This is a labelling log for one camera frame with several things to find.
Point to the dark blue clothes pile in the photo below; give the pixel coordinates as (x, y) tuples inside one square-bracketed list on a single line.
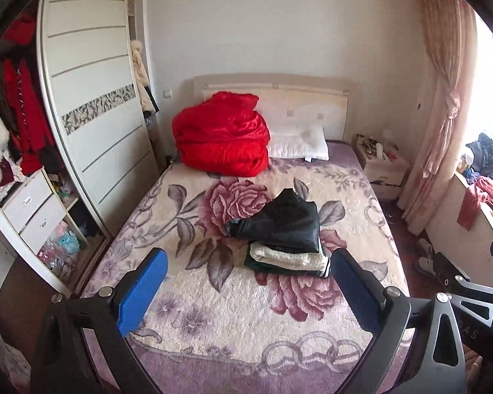
[(484, 152)]

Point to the red quilt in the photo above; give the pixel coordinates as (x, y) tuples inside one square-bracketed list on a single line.
[(222, 135)]

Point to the pile of pastel clothes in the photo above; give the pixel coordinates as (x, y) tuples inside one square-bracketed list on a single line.
[(61, 248)]

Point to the white sliding wardrobe door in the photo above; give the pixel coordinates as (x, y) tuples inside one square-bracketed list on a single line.
[(98, 90)]

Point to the white wardrobe drawer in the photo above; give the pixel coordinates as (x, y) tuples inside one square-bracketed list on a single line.
[(45, 223), (26, 201)]

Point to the pink cloth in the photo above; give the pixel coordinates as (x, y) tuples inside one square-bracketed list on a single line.
[(6, 363)]

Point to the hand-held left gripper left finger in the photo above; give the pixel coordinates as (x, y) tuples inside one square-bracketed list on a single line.
[(141, 291)]

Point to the dark green striped garment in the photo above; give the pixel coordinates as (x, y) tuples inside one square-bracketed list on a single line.
[(254, 264)]

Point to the white bottle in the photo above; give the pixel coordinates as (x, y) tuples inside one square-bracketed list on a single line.
[(380, 150)]

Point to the white wall switch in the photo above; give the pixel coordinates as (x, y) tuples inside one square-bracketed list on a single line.
[(168, 92)]

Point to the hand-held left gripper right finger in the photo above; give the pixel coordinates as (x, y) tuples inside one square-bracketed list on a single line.
[(355, 291)]

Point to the white fluffy folded sweater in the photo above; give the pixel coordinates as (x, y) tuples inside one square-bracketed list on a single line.
[(287, 258)]

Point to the pink patterned curtain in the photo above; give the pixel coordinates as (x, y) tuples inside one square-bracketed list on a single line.
[(439, 111)]

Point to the black leather jacket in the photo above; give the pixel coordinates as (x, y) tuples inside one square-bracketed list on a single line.
[(283, 221)]

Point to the cream hanging garment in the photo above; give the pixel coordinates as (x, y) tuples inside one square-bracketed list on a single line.
[(141, 78)]

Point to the red knit garment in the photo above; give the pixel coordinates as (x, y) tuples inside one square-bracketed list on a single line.
[(480, 197)]

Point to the white nightstand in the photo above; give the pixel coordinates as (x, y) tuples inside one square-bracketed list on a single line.
[(384, 172)]

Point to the white wardrobe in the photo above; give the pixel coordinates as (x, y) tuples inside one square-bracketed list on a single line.
[(102, 131)]

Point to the red hanging coats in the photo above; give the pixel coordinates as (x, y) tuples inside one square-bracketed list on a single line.
[(26, 119)]

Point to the bed with beige headboard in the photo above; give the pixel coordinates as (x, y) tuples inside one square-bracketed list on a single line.
[(312, 102)]

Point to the white pillow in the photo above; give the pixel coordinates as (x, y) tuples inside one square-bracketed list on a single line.
[(295, 143)]

